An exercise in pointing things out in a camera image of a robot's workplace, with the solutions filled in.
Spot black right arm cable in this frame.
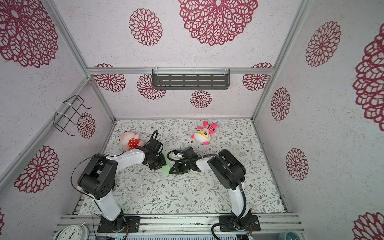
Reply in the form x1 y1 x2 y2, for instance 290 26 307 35
166 149 248 240

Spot teal cup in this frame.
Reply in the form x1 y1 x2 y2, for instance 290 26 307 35
278 232 303 240

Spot black wire wall rack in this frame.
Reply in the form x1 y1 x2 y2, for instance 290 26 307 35
53 95 91 137

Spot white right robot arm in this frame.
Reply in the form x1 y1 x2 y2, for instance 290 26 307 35
167 147 249 220

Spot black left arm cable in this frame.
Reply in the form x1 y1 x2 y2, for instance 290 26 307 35
70 129 160 240

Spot light green paper sheet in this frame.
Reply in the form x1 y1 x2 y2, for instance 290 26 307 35
160 151 175 176

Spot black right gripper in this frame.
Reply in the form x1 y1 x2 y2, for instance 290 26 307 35
168 161 192 175

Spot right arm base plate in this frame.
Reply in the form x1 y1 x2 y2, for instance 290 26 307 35
220 214 261 232

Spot pink plush red dotted dress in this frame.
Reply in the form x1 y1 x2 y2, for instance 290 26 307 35
120 131 145 151

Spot white analog clock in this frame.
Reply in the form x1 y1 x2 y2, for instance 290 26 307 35
53 222 90 240

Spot white pink owl plush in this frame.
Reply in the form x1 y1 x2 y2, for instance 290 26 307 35
191 121 218 145

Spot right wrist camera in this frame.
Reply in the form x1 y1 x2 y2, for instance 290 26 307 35
175 147 199 161

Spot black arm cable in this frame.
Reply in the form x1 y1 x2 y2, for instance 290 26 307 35
70 129 160 240
166 149 248 240

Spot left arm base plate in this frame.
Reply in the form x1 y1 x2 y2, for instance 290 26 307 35
97 216 141 233

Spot grey wall shelf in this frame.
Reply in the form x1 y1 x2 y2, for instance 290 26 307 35
152 69 230 90

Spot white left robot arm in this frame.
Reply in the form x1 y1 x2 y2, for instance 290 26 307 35
78 149 166 222

